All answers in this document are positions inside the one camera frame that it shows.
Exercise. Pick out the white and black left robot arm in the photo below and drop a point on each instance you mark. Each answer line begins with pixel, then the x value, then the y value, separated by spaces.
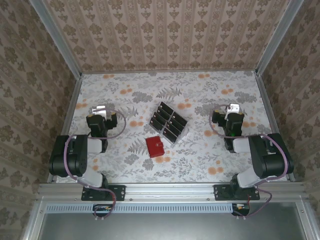
pixel 80 160

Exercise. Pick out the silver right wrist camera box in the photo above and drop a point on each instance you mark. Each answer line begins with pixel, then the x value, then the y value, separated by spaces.
pixel 233 108

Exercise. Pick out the aluminium frame bar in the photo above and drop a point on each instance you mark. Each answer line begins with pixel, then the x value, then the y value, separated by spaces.
pixel 35 220
pixel 306 220

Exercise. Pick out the aluminium side rail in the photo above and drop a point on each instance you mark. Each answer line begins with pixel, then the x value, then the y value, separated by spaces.
pixel 67 125
pixel 273 125

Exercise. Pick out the aluminium corner post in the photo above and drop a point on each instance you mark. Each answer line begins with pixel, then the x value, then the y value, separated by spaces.
pixel 60 40
pixel 277 37

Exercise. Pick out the red leather card holder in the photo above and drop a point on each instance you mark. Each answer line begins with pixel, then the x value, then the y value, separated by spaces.
pixel 154 147

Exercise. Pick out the grey metal sheet panel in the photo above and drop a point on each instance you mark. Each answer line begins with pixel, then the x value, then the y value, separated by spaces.
pixel 170 227

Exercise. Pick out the thin aluminium back rail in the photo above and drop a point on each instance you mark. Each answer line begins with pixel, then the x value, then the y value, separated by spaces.
pixel 170 70

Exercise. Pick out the floral patterned table cover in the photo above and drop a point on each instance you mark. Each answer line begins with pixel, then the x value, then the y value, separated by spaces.
pixel 112 95

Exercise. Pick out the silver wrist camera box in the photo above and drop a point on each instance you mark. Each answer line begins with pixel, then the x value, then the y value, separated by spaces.
pixel 98 110
pixel 233 108

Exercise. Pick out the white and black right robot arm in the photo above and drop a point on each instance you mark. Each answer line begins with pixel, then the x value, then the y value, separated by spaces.
pixel 267 160

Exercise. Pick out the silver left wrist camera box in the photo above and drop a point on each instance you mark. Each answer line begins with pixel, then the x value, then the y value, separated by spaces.
pixel 98 110

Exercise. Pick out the black credit card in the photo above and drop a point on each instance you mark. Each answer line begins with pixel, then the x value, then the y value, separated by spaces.
pixel 177 123
pixel 155 123
pixel 174 128
pixel 166 107
pixel 163 112
pixel 180 118
pixel 159 117
pixel 170 134

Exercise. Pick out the small yellow power connector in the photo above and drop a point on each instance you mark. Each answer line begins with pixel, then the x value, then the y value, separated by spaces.
pixel 241 206
pixel 107 207

